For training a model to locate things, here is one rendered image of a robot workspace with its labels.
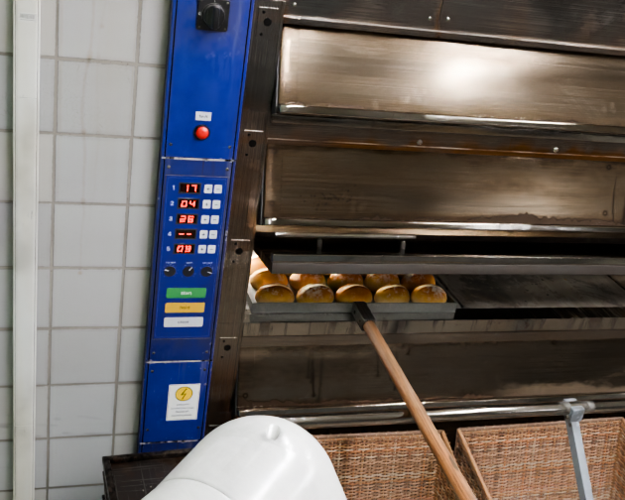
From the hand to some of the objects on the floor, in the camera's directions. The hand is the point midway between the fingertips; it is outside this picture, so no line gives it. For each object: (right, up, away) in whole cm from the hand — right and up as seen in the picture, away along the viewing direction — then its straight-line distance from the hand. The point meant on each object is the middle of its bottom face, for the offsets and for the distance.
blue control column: (-122, -22, +263) cm, 291 cm away
